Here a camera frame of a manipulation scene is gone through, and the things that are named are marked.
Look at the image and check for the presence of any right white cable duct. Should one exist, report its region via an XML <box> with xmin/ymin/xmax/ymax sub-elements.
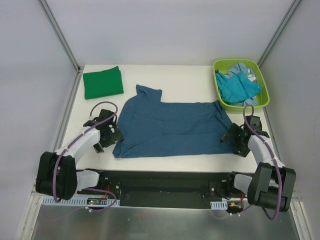
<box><xmin>210</xmin><ymin>200</ymin><xmax>228</xmax><ymax>211</ymax></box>

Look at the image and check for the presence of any teal t shirt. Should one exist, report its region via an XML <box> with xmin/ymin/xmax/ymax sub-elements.
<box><xmin>215</xmin><ymin>71</ymin><xmax>262</xmax><ymax>107</ymax></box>

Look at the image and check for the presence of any left white cable duct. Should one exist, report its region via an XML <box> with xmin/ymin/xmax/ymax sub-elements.
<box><xmin>42</xmin><ymin>196</ymin><xmax>120</xmax><ymax>208</ymax></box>

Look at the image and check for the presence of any dark blue t shirt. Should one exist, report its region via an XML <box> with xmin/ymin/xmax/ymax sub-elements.
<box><xmin>112</xmin><ymin>85</ymin><xmax>234</xmax><ymax>159</ymax></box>

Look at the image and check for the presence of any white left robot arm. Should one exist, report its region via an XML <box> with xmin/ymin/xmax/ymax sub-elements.
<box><xmin>35</xmin><ymin>109</ymin><xmax>124</xmax><ymax>202</ymax></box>

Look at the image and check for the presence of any white cable duct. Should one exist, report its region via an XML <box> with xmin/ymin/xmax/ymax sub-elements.
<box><xmin>210</xmin><ymin>200</ymin><xmax>228</xmax><ymax>211</ymax></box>
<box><xmin>42</xmin><ymin>196</ymin><xmax>120</xmax><ymax>208</ymax></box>

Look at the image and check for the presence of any left aluminium frame post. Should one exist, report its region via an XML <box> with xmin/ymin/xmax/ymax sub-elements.
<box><xmin>37</xmin><ymin>0</ymin><xmax>81</xmax><ymax>73</ymax></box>

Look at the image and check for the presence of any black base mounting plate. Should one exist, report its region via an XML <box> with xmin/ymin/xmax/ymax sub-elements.
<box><xmin>77</xmin><ymin>170</ymin><xmax>248</xmax><ymax>209</ymax></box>

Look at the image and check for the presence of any folded green t shirt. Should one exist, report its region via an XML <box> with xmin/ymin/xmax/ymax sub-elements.
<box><xmin>83</xmin><ymin>66</ymin><xmax>124</xmax><ymax>100</ymax></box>

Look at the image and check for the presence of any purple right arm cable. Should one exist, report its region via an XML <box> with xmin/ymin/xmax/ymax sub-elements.
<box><xmin>211</xmin><ymin>104</ymin><xmax>285</xmax><ymax>222</ymax></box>

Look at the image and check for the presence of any aluminium frame post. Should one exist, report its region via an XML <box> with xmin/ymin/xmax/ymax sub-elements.
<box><xmin>37</xmin><ymin>0</ymin><xmax>81</xmax><ymax>73</ymax></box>
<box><xmin>257</xmin><ymin>0</ymin><xmax>303</xmax><ymax>68</ymax></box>

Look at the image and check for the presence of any right aluminium frame post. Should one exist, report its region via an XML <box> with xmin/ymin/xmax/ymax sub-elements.
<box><xmin>257</xmin><ymin>0</ymin><xmax>303</xmax><ymax>68</ymax></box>

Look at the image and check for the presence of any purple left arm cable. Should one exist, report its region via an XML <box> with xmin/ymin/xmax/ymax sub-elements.
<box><xmin>51</xmin><ymin>101</ymin><xmax>120</xmax><ymax>216</ymax></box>

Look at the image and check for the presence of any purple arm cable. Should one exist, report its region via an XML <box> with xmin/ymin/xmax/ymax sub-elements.
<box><xmin>51</xmin><ymin>101</ymin><xmax>120</xmax><ymax>216</ymax></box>
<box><xmin>211</xmin><ymin>104</ymin><xmax>285</xmax><ymax>222</ymax></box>

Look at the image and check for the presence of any lime green plastic basket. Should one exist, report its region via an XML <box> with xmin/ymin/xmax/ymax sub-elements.
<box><xmin>213</xmin><ymin>58</ymin><xmax>270</xmax><ymax>112</ymax></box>

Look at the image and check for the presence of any front aluminium frame rail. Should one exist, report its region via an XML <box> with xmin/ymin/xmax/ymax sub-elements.
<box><xmin>31</xmin><ymin>174</ymin><xmax>303</xmax><ymax>203</ymax></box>

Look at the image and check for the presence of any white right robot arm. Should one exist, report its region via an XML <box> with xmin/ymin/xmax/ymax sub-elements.
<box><xmin>218</xmin><ymin>115</ymin><xmax>296</xmax><ymax>213</ymax></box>

